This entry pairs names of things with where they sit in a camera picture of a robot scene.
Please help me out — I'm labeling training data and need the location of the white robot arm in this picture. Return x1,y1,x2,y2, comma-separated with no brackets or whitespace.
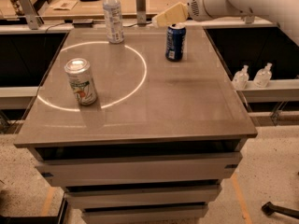
151,0,299,45

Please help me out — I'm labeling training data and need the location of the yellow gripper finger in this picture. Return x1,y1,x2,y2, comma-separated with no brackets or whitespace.
151,2,189,28

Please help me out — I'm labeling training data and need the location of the metal bracket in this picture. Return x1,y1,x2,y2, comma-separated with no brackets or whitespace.
19,0,43,30
135,0,147,26

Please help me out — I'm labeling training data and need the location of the white green soda can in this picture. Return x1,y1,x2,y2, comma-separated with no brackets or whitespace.
64,58,97,105

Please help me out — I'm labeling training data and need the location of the small paper card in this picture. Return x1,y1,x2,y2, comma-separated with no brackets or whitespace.
51,0,77,10

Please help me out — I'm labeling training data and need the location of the grey drawer cabinet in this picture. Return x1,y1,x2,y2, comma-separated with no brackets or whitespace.
15,26,257,224

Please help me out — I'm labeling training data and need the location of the left metal bracket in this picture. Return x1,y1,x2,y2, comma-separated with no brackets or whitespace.
19,0,43,30

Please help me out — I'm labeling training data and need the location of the blue labelled plastic water bottle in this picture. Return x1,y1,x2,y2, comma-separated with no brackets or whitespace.
103,0,124,44

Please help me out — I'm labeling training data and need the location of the black chair leg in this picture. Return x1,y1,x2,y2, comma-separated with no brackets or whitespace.
262,202,299,219

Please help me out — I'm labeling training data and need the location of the left clear sanitizer bottle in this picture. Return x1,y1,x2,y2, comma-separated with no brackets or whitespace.
232,65,249,90

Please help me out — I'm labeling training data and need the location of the clear sanitizer bottle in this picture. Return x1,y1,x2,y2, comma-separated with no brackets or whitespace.
232,65,249,90
253,63,272,88

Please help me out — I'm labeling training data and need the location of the middle metal bracket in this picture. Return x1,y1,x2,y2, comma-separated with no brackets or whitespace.
135,0,147,26

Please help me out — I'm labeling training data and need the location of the right clear sanitizer bottle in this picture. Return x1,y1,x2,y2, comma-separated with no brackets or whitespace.
253,63,272,88

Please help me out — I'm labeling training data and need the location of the blue pepsi can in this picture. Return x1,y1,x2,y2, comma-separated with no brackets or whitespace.
165,23,186,62

